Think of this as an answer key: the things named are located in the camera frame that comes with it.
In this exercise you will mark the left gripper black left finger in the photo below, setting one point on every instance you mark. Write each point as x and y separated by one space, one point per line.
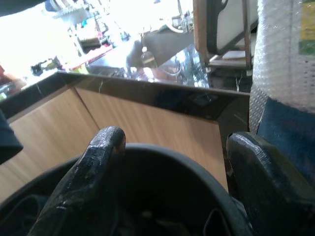
81 186

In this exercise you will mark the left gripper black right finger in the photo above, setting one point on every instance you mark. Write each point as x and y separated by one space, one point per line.
265 186

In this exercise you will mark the dark clothes pile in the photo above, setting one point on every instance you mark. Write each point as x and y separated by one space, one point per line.
152 222

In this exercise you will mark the bubble wrapped washing machine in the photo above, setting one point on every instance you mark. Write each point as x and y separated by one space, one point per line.
278 61

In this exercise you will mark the black plastic laundry bucket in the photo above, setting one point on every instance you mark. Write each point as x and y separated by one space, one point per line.
160 186

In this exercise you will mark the light wooden cabinet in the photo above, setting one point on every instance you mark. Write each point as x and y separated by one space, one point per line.
147 118

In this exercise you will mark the black and yellow tool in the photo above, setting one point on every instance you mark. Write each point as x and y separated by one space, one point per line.
45 64

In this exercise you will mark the black marble countertop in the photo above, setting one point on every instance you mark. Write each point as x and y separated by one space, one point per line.
172 97

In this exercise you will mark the yellow label sticker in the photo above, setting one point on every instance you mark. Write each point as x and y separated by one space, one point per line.
308 24

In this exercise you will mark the wooden chair frame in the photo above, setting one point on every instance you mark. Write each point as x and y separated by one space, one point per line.
221 29

